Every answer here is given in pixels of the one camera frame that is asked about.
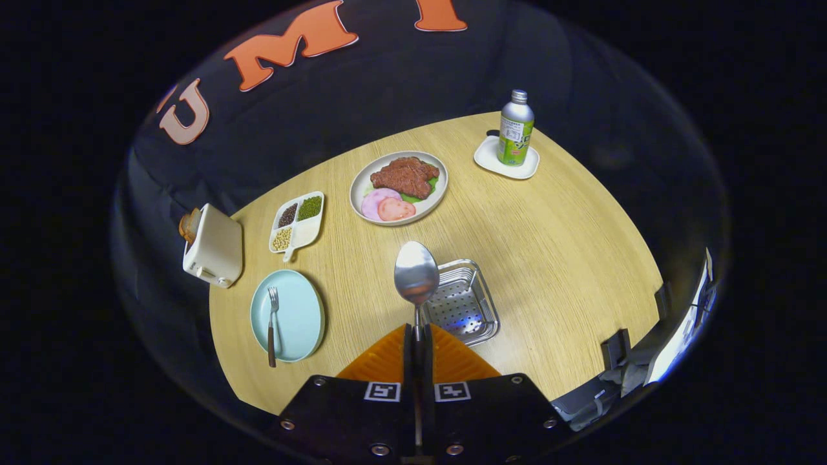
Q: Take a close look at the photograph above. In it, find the light blue plate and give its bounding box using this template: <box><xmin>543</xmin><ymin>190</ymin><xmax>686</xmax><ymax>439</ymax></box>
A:
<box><xmin>250</xmin><ymin>269</ymin><xmax>326</xmax><ymax>363</ymax></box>

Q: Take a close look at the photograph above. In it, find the cream toaster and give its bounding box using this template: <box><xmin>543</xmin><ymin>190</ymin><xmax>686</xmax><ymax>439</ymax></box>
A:
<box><xmin>182</xmin><ymin>203</ymin><xmax>244</xmax><ymax>289</ymax></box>

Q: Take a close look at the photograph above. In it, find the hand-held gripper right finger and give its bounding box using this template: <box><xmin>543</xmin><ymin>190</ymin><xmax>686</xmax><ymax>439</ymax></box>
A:
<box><xmin>423</xmin><ymin>323</ymin><xmax>573</xmax><ymax>463</ymax></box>

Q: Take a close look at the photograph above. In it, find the green lettuce leaf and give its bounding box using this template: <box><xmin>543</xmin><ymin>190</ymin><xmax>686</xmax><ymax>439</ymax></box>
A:
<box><xmin>407</xmin><ymin>178</ymin><xmax>441</xmax><ymax>204</ymax></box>

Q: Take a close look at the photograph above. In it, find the brown steak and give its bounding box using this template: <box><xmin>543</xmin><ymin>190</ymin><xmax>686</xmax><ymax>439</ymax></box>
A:
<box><xmin>370</xmin><ymin>156</ymin><xmax>440</xmax><ymax>200</ymax></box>

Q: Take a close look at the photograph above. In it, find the grey cloth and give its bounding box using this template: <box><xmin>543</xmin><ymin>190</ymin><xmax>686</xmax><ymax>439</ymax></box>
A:
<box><xmin>604</xmin><ymin>362</ymin><xmax>653</xmax><ymax>398</ymax></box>

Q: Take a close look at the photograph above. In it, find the metal fork with wooden handle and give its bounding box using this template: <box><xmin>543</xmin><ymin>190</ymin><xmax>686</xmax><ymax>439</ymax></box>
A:
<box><xmin>267</xmin><ymin>287</ymin><xmax>280</xmax><ymax>368</ymax></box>

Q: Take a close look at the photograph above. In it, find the white flat panel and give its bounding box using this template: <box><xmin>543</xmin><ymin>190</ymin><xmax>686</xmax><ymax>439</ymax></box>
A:
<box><xmin>646</xmin><ymin>249</ymin><xmax>718</xmax><ymax>386</ymax></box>

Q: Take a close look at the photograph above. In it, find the white square coaster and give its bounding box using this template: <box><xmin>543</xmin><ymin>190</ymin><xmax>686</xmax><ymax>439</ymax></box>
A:
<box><xmin>474</xmin><ymin>134</ymin><xmax>541</xmax><ymax>180</ymax></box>

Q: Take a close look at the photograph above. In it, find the beige dinner plate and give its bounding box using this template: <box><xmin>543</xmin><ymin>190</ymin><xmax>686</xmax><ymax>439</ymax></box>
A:
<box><xmin>350</xmin><ymin>151</ymin><xmax>449</xmax><ymax>226</ymax></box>

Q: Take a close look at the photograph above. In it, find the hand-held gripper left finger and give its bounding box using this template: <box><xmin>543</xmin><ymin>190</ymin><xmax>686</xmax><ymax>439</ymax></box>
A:
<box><xmin>275</xmin><ymin>323</ymin><xmax>417</xmax><ymax>462</ymax></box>

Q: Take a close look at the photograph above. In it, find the metal spoon with wooden handle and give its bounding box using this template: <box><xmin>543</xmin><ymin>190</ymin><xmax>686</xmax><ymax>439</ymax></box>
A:
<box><xmin>394</xmin><ymin>241</ymin><xmax>441</xmax><ymax>450</ymax></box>

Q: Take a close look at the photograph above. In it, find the brown toast slice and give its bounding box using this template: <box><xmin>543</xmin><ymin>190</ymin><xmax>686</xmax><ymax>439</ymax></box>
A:
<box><xmin>179</xmin><ymin>208</ymin><xmax>202</xmax><ymax>244</ymax></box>

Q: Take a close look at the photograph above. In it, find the red pink ham slice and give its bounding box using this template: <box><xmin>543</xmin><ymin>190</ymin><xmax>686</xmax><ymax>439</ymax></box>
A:
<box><xmin>378</xmin><ymin>197</ymin><xmax>417</xmax><ymax>222</ymax></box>

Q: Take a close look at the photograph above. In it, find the white divided bean tray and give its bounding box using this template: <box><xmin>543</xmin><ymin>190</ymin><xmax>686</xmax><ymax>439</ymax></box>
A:
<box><xmin>269</xmin><ymin>191</ymin><xmax>325</xmax><ymax>263</ymax></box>

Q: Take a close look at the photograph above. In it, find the pale pink ham slice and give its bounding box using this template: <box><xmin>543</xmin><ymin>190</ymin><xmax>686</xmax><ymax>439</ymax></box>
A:
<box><xmin>361</xmin><ymin>188</ymin><xmax>403</xmax><ymax>221</ymax></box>

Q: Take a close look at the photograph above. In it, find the silver green drink bottle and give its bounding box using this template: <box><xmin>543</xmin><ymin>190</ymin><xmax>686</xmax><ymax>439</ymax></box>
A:
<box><xmin>497</xmin><ymin>90</ymin><xmax>536</xmax><ymax>167</ymax></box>

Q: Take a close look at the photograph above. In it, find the perforated metal basket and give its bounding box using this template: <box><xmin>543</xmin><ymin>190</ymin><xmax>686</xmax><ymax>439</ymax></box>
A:
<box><xmin>420</xmin><ymin>259</ymin><xmax>501</xmax><ymax>347</ymax></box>

